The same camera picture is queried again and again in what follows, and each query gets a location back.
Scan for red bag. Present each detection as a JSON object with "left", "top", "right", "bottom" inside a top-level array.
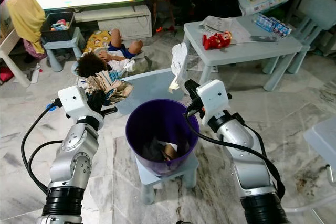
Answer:
[{"left": 0, "top": 66, "right": 14, "bottom": 83}]

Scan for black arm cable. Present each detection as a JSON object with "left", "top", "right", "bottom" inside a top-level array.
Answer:
[
  {"left": 21, "top": 101, "right": 64, "bottom": 196},
  {"left": 30, "top": 140, "right": 66, "bottom": 183},
  {"left": 184, "top": 110, "right": 286, "bottom": 198}
]

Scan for white printed paper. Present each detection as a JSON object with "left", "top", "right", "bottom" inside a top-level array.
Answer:
[{"left": 168, "top": 42, "right": 190, "bottom": 93}]

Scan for brown printed packaging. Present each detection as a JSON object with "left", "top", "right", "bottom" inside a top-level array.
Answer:
[{"left": 87, "top": 71, "right": 134, "bottom": 106}]

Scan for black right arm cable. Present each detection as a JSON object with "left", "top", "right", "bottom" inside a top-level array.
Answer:
[{"left": 184, "top": 110, "right": 286, "bottom": 198}]

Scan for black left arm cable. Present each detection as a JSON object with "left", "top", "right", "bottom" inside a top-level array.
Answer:
[
  {"left": 30, "top": 140, "right": 66, "bottom": 183},
  {"left": 21, "top": 101, "right": 64, "bottom": 196}
]

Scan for yellow printed cushion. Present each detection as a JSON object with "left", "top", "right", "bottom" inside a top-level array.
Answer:
[{"left": 84, "top": 30, "right": 112, "bottom": 53}]

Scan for printed paper sheet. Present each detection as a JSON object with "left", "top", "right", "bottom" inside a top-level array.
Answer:
[{"left": 198, "top": 15, "right": 255, "bottom": 44}]

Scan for child with dark hair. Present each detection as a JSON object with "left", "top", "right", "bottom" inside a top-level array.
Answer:
[{"left": 76, "top": 27, "right": 145, "bottom": 86}]

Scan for light blue children's chair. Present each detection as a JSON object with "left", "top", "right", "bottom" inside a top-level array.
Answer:
[{"left": 291, "top": 0, "right": 336, "bottom": 46}]

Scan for white television cabinet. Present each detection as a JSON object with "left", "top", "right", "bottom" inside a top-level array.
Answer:
[{"left": 73, "top": 5, "right": 153, "bottom": 41}]

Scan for light blue children's table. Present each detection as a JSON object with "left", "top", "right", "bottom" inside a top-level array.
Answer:
[{"left": 183, "top": 15, "right": 318, "bottom": 91}]

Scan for pale blue plastic chair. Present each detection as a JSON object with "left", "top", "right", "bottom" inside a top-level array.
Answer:
[{"left": 115, "top": 68, "right": 190, "bottom": 114}]

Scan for red toy figure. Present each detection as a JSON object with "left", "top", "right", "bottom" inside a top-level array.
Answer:
[{"left": 202, "top": 31, "right": 233, "bottom": 50}]

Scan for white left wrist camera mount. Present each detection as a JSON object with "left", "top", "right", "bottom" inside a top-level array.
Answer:
[{"left": 58, "top": 85, "right": 99, "bottom": 125}]

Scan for brown cardboard box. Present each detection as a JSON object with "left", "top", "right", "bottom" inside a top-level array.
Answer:
[{"left": 0, "top": 0, "right": 14, "bottom": 38}]

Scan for yellow draped cloth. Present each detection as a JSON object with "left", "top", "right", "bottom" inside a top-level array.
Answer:
[{"left": 8, "top": 0, "right": 46, "bottom": 54}]

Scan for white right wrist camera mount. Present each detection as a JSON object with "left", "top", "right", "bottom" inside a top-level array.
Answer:
[{"left": 196, "top": 80, "right": 230, "bottom": 126}]

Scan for black storage bin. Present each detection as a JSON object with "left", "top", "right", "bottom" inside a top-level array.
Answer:
[{"left": 40, "top": 12, "right": 77, "bottom": 42}]

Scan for dark and brown trash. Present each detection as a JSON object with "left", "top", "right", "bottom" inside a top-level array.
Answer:
[{"left": 139, "top": 137, "right": 182, "bottom": 162}]

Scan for colourful toys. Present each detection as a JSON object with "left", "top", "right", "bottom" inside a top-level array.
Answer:
[{"left": 52, "top": 19, "right": 71, "bottom": 30}]

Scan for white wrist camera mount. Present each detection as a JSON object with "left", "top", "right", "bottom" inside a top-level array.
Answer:
[
  {"left": 196, "top": 80, "right": 230, "bottom": 126},
  {"left": 58, "top": 85, "right": 99, "bottom": 125}
]

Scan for blue bottle multipack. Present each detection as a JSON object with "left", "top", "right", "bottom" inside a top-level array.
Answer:
[{"left": 253, "top": 13, "right": 293, "bottom": 37}]

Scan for translucent pale plastic chair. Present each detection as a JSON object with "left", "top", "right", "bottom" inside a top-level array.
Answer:
[{"left": 302, "top": 116, "right": 336, "bottom": 214}]

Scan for small white bottle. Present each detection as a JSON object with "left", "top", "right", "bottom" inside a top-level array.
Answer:
[{"left": 31, "top": 62, "right": 44, "bottom": 83}]

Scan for pale blue plastic stool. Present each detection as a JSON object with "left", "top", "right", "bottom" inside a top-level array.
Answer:
[{"left": 135, "top": 153, "right": 199, "bottom": 205}]

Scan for small blue stool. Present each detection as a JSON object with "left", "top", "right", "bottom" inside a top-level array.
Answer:
[{"left": 43, "top": 27, "right": 85, "bottom": 72}]

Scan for purple rubbish bin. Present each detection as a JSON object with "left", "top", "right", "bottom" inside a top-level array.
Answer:
[{"left": 125, "top": 99, "right": 200, "bottom": 176}]

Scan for grey remote control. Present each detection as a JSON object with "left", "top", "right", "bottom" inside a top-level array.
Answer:
[{"left": 250, "top": 35, "right": 278, "bottom": 42}]

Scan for white table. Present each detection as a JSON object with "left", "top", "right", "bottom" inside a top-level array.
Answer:
[{"left": 0, "top": 27, "right": 30, "bottom": 88}]

